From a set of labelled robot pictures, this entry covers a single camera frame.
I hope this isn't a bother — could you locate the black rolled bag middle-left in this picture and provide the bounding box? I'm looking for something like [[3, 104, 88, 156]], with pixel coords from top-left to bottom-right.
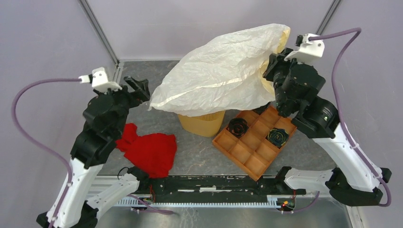
[[226, 117, 249, 139]]

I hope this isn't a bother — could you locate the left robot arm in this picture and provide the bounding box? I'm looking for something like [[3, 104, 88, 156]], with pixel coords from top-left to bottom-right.
[[37, 76, 150, 228]]

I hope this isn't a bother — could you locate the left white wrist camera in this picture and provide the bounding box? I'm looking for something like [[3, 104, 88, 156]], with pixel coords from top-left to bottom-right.
[[78, 67, 123, 94]]

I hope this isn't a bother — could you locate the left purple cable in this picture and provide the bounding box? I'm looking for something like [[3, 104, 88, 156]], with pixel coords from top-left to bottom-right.
[[11, 78, 83, 228]]

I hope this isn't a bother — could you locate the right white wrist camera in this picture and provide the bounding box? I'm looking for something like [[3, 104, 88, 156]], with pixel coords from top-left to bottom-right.
[[284, 33, 325, 64]]

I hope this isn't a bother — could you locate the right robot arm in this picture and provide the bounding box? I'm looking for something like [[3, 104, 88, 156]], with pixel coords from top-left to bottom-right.
[[263, 48, 392, 207]]

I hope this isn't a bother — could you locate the red cloth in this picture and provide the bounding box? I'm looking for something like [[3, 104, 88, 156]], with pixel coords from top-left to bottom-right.
[[116, 123, 177, 179]]

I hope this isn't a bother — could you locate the black green rolled bag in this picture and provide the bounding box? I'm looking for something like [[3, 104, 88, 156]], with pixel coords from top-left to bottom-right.
[[266, 128, 289, 148]]

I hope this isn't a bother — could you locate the cream plastic trash bag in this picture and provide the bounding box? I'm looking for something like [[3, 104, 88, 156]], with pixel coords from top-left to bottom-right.
[[149, 23, 290, 117]]

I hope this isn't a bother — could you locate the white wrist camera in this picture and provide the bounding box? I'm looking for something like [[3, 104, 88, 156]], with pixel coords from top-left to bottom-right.
[[284, 33, 325, 64], [78, 67, 123, 94]]

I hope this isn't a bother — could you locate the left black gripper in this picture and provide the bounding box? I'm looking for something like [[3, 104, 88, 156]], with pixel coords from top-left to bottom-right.
[[96, 74, 152, 135]]

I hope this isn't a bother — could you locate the yellow plastic trash bin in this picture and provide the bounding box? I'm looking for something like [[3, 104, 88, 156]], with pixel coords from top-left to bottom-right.
[[178, 111, 225, 137]]

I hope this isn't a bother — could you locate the black rolled bag top-left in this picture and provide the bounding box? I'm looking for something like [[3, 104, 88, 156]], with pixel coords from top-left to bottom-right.
[[253, 102, 270, 115]]

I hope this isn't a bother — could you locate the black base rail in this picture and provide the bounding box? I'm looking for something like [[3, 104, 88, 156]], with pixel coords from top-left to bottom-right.
[[135, 175, 305, 203]]

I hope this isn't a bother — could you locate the wooden compartment tray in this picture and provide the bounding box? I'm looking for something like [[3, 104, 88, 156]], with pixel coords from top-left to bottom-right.
[[212, 106, 297, 181]]

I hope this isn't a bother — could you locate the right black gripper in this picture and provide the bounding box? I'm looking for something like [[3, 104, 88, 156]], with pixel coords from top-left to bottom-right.
[[262, 47, 308, 113]]

